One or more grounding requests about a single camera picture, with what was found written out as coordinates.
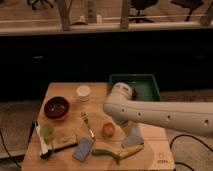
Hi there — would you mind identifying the red yellow apple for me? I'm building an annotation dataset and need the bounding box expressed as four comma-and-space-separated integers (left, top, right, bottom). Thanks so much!
102, 122, 115, 138

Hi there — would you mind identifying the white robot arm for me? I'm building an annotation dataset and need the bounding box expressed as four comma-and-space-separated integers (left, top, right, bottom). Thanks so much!
103, 82, 213, 137

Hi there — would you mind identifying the white paper cup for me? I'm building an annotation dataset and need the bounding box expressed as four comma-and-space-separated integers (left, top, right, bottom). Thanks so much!
76, 85, 91, 102

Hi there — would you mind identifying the green plastic cup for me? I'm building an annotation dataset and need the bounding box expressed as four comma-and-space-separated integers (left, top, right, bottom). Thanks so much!
40, 124, 55, 141

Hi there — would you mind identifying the dark grapes bunch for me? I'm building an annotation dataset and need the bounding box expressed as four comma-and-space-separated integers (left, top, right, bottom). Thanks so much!
132, 88, 138, 100

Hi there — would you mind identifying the silver metal fork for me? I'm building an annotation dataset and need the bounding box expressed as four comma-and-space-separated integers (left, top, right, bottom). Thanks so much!
81, 112, 95, 140

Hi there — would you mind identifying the green plastic tray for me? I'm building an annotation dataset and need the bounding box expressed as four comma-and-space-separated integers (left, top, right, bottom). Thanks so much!
109, 74, 161, 101

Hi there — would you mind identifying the dark red bowl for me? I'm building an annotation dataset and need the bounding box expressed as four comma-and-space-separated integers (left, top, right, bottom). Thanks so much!
44, 96, 70, 120

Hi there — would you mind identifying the blue sponge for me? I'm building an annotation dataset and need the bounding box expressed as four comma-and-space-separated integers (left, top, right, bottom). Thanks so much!
73, 137, 94, 162

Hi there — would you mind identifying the green chili pepper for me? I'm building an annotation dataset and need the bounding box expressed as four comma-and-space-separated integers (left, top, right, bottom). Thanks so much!
91, 149, 120, 165

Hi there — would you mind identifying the wooden block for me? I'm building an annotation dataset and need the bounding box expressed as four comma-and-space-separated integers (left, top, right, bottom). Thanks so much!
55, 136, 77, 145

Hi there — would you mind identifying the black cable at left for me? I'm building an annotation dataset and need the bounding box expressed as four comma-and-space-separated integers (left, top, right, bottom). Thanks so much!
0, 120, 36, 169

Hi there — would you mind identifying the black handled tool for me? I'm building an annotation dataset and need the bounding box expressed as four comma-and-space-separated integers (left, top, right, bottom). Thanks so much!
39, 143, 78, 160

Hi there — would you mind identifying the white handled brush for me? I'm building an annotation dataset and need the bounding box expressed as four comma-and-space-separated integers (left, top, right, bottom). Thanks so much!
34, 120, 48, 157

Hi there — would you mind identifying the black cable on floor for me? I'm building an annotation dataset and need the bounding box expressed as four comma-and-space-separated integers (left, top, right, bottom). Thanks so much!
169, 133, 213, 171

